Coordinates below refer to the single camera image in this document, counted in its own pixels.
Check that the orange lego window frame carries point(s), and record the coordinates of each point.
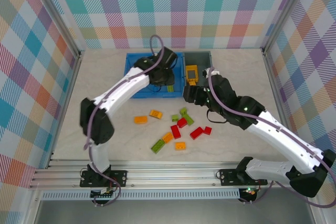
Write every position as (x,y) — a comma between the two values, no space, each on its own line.
(192,79)

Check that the small green lego brick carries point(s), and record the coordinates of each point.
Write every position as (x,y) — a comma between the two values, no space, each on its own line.
(183,111)
(175,118)

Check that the blue divided plastic bin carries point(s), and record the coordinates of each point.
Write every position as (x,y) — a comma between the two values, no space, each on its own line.
(139,87)

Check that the grey plastic bin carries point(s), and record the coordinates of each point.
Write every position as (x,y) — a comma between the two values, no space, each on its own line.
(203,60)

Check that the orange lego brick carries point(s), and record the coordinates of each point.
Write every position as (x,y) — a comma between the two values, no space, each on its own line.
(156,114)
(140,119)
(180,145)
(168,137)

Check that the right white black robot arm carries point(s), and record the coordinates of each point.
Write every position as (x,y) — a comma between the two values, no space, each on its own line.
(283,140)

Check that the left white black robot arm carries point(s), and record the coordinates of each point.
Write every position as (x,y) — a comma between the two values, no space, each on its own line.
(118,90)

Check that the small red lego brick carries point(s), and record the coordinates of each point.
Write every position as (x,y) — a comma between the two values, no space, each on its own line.
(208,130)

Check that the small black circuit board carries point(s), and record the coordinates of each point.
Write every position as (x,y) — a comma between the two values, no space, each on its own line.
(249,192)
(102,195)

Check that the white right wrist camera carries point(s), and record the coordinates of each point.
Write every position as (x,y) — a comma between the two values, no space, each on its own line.
(213,72)

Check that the aluminium side rail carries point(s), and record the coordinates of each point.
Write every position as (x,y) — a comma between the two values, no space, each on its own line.
(71,87)
(275,87)

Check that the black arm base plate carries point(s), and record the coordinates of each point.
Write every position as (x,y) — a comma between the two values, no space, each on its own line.
(118,178)
(229,178)

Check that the aluminium mounting rail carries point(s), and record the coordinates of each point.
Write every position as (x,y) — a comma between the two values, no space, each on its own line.
(170,176)

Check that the aluminium frame post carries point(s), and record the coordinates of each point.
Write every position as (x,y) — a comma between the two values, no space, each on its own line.
(59,15)
(285,11)

